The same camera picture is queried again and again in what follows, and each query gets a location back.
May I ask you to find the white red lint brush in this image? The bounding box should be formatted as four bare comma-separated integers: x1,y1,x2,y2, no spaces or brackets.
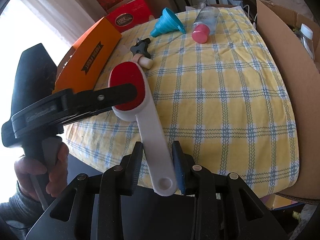
108,61,177,197

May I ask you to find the white charging cable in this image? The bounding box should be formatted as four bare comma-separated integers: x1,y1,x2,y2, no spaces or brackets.
241,4,258,28

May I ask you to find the yellow plaid tablecloth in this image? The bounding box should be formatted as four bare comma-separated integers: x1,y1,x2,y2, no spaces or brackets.
145,7,299,197

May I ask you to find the clear bottle with pink cap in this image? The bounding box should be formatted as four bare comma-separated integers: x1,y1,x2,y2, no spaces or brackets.
191,6,220,44

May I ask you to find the person's left hand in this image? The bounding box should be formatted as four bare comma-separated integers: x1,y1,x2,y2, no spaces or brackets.
14,143,70,198

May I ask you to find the brown cardboard box right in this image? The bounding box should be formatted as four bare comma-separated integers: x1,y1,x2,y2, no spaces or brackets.
256,0,320,204

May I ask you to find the teal collapsible funnel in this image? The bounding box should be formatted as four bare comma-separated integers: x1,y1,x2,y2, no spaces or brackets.
150,8,186,37

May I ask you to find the black star knob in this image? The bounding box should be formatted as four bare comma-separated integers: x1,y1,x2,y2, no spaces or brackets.
130,38,151,59

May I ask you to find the white sheer curtain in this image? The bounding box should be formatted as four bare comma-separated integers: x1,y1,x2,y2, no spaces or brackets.
1,0,105,61

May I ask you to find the orange cardboard box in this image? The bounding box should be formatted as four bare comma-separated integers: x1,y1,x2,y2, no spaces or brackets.
53,17,121,94

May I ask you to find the grey sleeve left forearm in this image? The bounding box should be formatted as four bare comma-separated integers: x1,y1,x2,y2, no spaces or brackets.
1,183,43,228

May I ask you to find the red chocolate gift box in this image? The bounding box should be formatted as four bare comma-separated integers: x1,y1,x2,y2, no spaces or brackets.
106,0,155,33

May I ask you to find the beige white makeup sponge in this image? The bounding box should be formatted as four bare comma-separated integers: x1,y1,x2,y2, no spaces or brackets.
132,53,153,69

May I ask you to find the clear bottle white cap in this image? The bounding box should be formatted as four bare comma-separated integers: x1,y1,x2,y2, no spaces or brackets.
300,23,315,61

